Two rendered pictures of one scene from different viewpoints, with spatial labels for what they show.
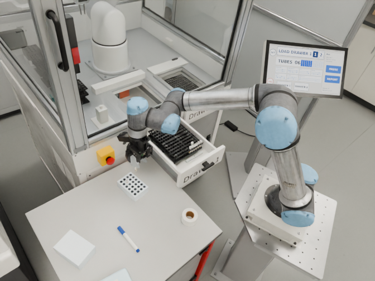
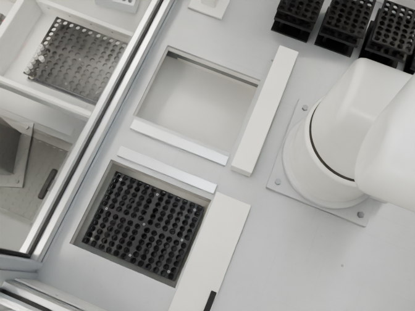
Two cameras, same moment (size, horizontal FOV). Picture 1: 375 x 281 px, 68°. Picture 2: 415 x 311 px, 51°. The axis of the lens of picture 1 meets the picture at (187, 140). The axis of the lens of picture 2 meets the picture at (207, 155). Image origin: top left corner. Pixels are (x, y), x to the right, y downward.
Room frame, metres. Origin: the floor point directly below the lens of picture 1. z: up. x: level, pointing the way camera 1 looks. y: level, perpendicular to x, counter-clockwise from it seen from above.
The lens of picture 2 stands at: (1.61, 0.15, 1.89)
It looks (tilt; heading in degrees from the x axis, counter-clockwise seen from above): 73 degrees down; 155
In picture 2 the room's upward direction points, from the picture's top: 6 degrees clockwise
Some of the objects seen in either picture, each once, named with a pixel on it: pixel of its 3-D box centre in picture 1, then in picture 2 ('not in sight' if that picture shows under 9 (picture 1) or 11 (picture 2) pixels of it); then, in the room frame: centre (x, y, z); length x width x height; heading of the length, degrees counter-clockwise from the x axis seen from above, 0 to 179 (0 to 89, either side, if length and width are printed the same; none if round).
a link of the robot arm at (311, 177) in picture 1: (298, 181); not in sight; (0.76, -0.49, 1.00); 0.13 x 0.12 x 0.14; 169
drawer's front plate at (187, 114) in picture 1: (203, 107); not in sight; (1.31, -0.06, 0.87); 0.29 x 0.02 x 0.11; 138
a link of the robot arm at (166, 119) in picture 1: (164, 119); not in sight; (0.77, 0.09, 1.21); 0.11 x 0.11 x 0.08; 79
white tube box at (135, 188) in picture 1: (133, 186); not in sight; (0.75, 0.22, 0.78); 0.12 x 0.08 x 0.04; 56
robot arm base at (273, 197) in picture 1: (288, 195); not in sight; (0.77, -0.49, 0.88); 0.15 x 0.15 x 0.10
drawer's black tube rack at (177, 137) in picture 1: (174, 141); not in sight; (1.00, 0.06, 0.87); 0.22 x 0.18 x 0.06; 48
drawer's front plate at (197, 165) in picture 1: (201, 165); not in sight; (0.86, -0.09, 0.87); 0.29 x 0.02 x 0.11; 138
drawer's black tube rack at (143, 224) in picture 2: not in sight; (145, 226); (1.45, 0.09, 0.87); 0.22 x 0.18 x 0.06; 48
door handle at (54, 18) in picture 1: (59, 44); not in sight; (0.75, 0.43, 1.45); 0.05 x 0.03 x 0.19; 48
